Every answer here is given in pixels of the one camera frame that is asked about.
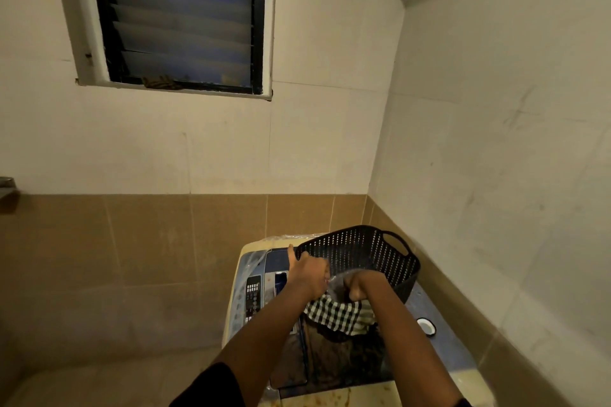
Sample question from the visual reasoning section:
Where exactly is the person's left forearm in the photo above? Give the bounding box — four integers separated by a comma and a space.
213, 277, 321, 407

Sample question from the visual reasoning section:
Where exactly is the louvred glass window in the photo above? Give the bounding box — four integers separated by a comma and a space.
71, 0, 277, 101

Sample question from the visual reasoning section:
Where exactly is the washing machine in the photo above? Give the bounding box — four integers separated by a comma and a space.
221, 232, 497, 407

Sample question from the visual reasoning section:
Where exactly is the striped cloth on sill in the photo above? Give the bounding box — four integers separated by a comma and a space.
142, 75, 185, 90

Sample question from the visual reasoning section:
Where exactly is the person's right hand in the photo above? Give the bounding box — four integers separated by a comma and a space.
343, 270, 388, 303

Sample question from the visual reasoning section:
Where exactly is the person's left hand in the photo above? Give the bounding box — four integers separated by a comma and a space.
286, 244, 331, 301

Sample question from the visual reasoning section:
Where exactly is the checkered cleaning cloth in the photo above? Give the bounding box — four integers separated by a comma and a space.
304, 292, 378, 337

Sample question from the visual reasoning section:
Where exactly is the person's black top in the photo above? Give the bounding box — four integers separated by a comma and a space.
169, 362, 474, 407

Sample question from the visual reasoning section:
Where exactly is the black perforated plastic basket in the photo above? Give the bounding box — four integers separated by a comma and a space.
295, 224, 422, 345

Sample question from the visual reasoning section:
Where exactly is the person's right forearm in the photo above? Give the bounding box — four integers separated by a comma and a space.
360, 277, 464, 407

